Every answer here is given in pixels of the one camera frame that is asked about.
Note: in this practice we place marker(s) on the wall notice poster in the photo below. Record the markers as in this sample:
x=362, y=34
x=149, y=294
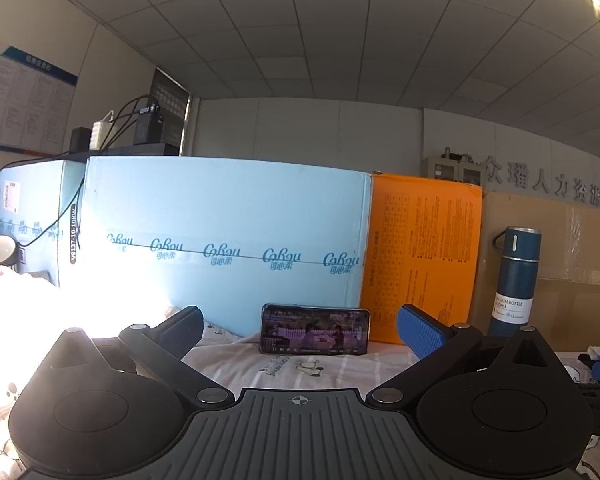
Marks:
x=20, y=100

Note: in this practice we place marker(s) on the small light blue cardboard box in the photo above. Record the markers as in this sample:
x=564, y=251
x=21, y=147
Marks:
x=35, y=210

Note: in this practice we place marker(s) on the grey metal cabinet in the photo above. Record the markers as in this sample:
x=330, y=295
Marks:
x=452, y=170

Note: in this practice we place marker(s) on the black smartphone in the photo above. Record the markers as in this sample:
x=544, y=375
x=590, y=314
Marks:
x=314, y=330

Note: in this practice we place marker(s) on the black electronic device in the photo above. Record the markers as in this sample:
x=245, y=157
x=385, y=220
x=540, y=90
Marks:
x=147, y=127

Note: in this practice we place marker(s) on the brown cardboard box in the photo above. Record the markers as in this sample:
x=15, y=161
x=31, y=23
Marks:
x=575, y=250

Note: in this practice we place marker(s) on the orange cardboard box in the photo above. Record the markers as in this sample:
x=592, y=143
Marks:
x=420, y=260

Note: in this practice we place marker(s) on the large light blue cardboard box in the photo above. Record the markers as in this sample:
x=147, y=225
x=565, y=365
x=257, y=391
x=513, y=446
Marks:
x=220, y=210

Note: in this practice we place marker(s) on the dark blue vacuum bottle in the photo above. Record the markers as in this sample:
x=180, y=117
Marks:
x=515, y=275

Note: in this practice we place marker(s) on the cartoon printed bedsheet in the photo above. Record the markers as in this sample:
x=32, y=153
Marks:
x=240, y=360

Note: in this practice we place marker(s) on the grey wall lettering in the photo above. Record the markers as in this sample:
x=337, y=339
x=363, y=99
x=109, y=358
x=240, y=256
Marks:
x=540, y=180

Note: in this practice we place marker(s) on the black flat board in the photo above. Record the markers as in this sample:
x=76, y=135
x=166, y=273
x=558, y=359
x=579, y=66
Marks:
x=140, y=151

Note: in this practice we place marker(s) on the small black box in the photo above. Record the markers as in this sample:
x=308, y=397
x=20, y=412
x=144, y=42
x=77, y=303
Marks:
x=80, y=140

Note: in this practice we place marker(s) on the white charger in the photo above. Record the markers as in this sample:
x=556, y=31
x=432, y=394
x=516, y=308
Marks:
x=100, y=135

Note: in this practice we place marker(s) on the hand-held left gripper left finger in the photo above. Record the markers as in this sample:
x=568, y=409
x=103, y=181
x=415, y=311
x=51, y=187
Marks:
x=186, y=329

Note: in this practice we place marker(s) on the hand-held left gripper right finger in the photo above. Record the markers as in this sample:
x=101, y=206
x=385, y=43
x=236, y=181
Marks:
x=422, y=332

